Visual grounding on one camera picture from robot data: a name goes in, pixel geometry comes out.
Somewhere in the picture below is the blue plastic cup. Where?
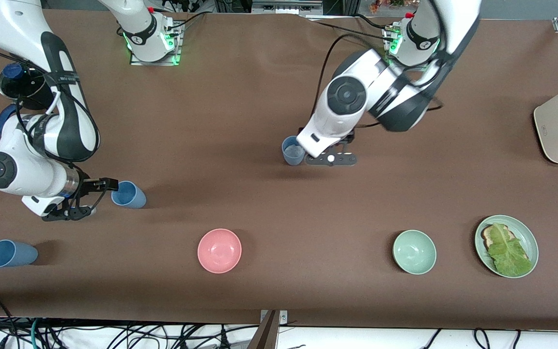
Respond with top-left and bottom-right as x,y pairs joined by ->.
281,136 -> 306,167
111,181 -> 147,209
0,239 -> 39,268

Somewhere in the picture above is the brown table cover sheet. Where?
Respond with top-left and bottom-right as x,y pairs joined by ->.
0,7 -> 558,333

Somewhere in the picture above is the glass lid with blue knob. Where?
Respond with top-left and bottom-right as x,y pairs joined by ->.
0,62 -> 48,100

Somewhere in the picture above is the pink bowl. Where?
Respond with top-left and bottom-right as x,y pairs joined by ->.
197,228 -> 242,274

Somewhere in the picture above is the green bowl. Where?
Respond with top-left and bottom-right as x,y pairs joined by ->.
392,229 -> 437,275

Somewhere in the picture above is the grey equipment box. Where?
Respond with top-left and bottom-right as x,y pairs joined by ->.
252,0 -> 323,15

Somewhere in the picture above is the toasted bread slice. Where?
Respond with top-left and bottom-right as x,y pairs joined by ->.
481,224 -> 529,262

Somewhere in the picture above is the green lettuce leaf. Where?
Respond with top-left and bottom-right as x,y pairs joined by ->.
487,223 -> 534,277

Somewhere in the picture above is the metal base plate green light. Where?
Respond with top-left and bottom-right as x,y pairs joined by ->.
383,27 -> 437,72
130,22 -> 183,66

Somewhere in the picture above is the black cable on table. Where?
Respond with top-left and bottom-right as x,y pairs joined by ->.
308,18 -> 388,42

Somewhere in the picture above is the metal table edge bracket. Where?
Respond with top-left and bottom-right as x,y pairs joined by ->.
260,309 -> 289,327

